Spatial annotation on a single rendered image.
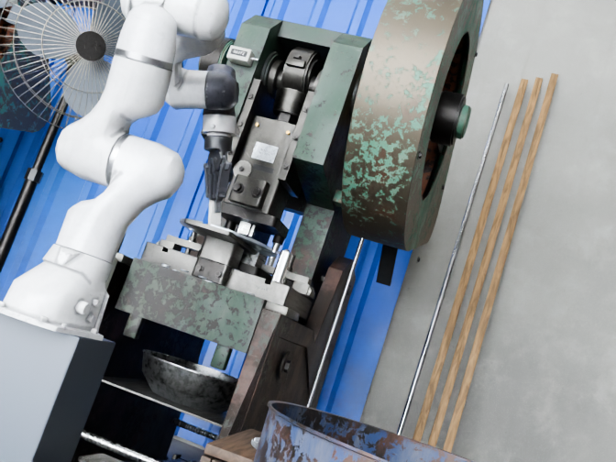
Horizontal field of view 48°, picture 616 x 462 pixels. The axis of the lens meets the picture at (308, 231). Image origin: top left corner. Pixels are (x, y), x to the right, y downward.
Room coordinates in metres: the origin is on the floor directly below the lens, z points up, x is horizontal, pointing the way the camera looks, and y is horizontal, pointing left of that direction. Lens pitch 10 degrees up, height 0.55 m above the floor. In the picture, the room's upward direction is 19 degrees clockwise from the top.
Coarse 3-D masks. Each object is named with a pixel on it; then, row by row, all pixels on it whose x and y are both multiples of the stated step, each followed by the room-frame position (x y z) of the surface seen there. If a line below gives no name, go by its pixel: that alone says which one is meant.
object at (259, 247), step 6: (180, 222) 1.94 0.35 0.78; (222, 228) 1.82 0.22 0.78; (240, 234) 1.83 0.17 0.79; (246, 240) 1.86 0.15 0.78; (252, 240) 1.84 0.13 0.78; (252, 246) 1.93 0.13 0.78; (258, 246) 1.88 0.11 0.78; (264, 246) 1.87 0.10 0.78; (264, 252) 1.98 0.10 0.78; (270, 252) 1.93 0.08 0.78
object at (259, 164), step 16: (256, 128) 2.02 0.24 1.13; (272, 128) 2.01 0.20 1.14; (288, 128) 2.00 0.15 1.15; (256, 144) 2.02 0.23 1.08; (272, 144) 2.00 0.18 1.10; (288, 144) 1.99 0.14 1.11; (240, 160) 2.01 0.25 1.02; (256, 160) 2.01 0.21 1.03; (272, 160) 2.00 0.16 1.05; (240, 176) 1.99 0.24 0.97; (256, 176) 2.01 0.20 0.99; (272, 176) 1.99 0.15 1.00; (240, 192) 1.98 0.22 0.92; (256, 192) 1.96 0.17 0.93; (272, 192) 1.99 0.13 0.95; (288, 192) 2.09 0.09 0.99; (256, 208) 1.99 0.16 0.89; (272, 208) 2.00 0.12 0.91
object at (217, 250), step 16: (192, 224) 1.81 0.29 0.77; (208, 240) 1.92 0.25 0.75; (224, 240) 1.91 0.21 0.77; (240, 240) 1.86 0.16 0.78; (208, 256) 1.92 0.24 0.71; (224, 256) 1.91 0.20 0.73; (240, 256) 1.96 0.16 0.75; (192, 272) 1.93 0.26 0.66; (208, 272) 1.92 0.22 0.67; (224, 272) 1.91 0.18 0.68
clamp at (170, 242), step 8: (192, 232) 2.12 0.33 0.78; (160, 240) 2.12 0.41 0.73; (168, 240) 2.13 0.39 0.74; (176, 240) 2.12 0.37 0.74; (184, 240) 2.12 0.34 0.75; (192, 240) 2.12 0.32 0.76; (168, 248) 2.12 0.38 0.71; (176, 248) 2.13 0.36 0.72; (192, 248) 2.11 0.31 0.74; (200, 248) 2.10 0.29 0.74
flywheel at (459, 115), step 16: (464, 48) 2.11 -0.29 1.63; (448, 80) 2.17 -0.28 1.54; (448, 96) 1.90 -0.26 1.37; (464, 96) 1.94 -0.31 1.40; (448, 112) 1.89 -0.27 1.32; (464, 112) 1.90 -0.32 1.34; (432, 128) 1.92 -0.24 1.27; (448, 128) 1.90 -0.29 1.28; (464, 128) 1.92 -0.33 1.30; (432, 144) 2.26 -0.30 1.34; (448, 144) 1.95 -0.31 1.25; (432, 160) 2.26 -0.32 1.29; (432, 176) 2.30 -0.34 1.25
